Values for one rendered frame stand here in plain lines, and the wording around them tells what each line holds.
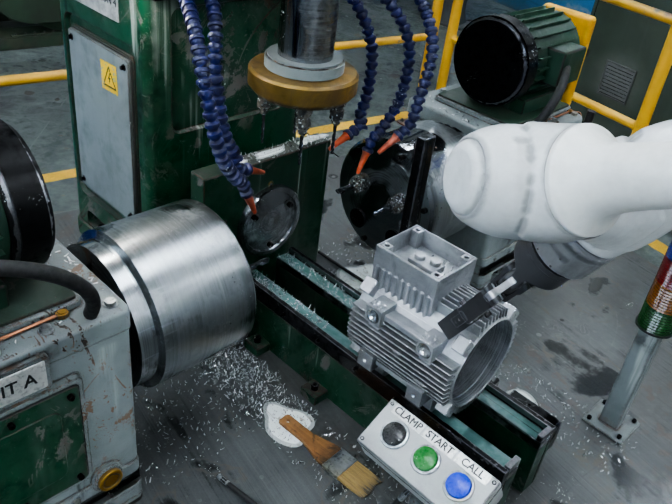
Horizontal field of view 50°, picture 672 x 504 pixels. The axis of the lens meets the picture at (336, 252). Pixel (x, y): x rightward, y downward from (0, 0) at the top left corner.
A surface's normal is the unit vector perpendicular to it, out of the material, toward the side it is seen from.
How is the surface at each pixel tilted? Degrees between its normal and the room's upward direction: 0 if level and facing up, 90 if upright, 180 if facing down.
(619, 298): 0
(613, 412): 90
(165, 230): 9
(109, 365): 89
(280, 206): 90
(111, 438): 89
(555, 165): 51
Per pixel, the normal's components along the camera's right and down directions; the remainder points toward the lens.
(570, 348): 0.11, -0.83
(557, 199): -0.13, 0.24
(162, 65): 0.70, 0.46
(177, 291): 0.61, -0.17
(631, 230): 0.16, 0.81
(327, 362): -0.71, 0.32
